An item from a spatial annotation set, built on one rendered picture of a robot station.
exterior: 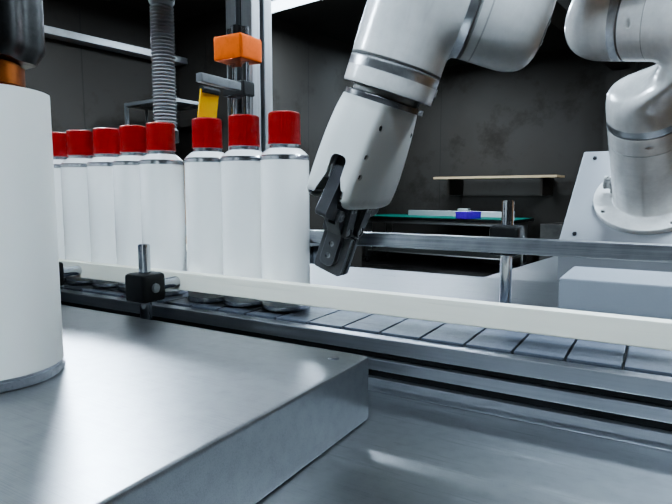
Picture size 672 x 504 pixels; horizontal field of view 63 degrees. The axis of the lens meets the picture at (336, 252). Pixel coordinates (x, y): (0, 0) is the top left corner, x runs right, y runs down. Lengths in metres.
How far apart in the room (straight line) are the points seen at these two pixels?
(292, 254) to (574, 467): 0.32
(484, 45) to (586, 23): 0.48
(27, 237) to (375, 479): 0.26
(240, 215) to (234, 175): 0.04
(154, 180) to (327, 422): 0.39
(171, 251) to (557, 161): 7.29
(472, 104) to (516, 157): 1.00
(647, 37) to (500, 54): 0.46
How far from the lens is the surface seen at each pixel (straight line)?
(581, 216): 1.20
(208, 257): 0.63
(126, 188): 0.72
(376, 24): 0.50
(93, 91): 5.90
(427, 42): 0.50
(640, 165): 1.09
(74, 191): 0.80
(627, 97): 1.04
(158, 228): 0.68
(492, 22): 0.51
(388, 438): 0.41
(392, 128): 0.51
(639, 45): 0.97
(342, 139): 0.49
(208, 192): 0.62
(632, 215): 1.18
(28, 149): 0.40
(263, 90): 0.80
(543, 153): 7.87
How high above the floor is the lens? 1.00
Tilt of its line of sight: 6 degrees down
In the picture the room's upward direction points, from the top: straight up
